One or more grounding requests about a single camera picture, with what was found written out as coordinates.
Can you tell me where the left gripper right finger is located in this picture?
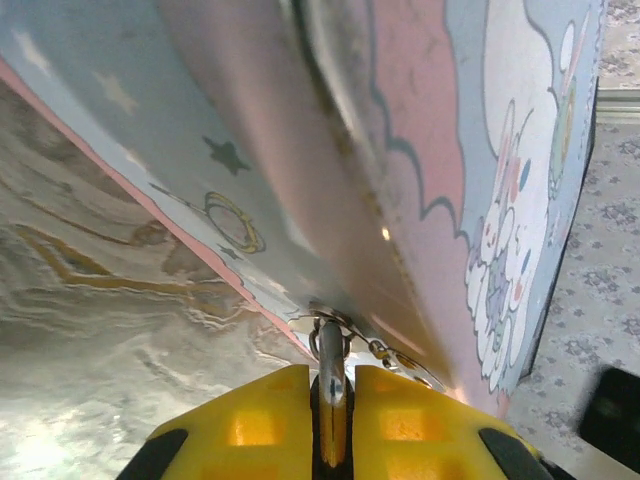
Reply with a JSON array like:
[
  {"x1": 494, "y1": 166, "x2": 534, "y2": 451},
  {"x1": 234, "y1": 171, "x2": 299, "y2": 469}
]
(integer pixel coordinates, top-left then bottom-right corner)
[{"x1": 352, "y1": 363, "x2": 567, "y2": 480}]

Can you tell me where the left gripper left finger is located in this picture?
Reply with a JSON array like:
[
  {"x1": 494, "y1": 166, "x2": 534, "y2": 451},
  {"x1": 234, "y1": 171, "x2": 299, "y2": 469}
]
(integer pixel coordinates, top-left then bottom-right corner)
[{"x1": 117, "y1": 363, "x2": 314, "y2": 480}]

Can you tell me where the cartoon print tin box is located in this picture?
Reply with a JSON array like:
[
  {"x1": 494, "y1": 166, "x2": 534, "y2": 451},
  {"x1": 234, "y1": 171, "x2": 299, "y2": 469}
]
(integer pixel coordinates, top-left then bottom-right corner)
[{"x1": 0, "y1": 0, "x2": 609, "y2": 417}]

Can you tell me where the aluminium table edge rail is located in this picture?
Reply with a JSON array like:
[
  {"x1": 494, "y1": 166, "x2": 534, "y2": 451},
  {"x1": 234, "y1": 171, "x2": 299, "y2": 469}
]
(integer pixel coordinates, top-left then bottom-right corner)
[{"x1": 596, "y1": 86, "x2": 640, "y2": 124}]

